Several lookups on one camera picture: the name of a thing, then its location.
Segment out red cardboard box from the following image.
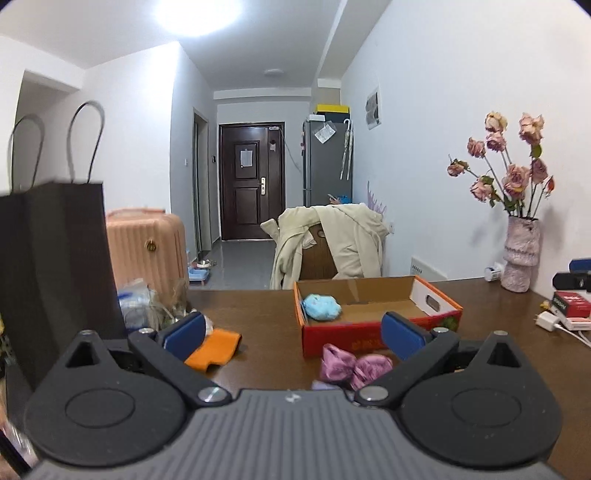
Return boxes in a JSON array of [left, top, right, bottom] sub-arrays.
[[293, 275, 464, 359]]

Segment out pink textured vase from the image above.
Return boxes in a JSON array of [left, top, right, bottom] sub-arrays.
[[501, 216, 541, 293]]

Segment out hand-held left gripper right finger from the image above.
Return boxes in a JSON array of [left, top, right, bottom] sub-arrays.
[[353, 311, 525, 409]]

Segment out grey fridge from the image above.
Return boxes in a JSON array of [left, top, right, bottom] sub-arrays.
[[302, 117, 354, 207]]

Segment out black paper bag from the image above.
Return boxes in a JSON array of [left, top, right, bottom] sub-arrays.
[[0, 99, 128, 393]]

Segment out orange cloth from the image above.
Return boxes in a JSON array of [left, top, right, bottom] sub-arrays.
[[185, 329, 243, 373]]

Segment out clear container with blue print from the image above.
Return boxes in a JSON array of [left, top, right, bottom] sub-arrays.
[[116, 277, 160, 330]]

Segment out wall poster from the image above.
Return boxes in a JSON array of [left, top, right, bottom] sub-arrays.
[[365, 88, 382, 131]]

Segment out pink ribbed suitcase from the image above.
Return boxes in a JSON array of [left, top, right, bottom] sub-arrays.
[[105, 209, 190, 296]]

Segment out black device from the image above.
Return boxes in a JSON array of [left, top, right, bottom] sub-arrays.
[[553, 272, 591, 292]]

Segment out dried pink roses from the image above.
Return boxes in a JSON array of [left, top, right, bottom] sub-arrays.
[[446, 111, 556, 219]]

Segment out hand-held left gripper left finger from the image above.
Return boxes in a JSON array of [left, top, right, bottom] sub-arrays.
[[66, 311, 232, 408]]

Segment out brown wooden chair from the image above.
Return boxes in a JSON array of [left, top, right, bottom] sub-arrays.
[[300, 224, 339, 281]]

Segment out light blue plush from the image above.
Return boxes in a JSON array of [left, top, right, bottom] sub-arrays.
[[301, 294, 343, 322]]

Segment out white cable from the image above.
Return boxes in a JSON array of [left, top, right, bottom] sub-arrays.
[[556, 322, 591, 348]]

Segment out dark brown door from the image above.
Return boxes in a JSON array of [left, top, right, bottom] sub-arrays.
[[218, 122, 286, 241]]

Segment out white folded umbrella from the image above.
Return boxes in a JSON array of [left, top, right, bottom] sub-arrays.
[[340, 119, 354, 181]]

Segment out beige jacket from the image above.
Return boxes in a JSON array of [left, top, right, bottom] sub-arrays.
[[261, 203, 387, 291]]

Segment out purple wall decal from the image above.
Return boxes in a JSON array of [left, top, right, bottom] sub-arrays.
[[366, 181, 387, 214]]

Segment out purple cloth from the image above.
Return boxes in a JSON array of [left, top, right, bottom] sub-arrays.
[[320, 343, 394, 392]]

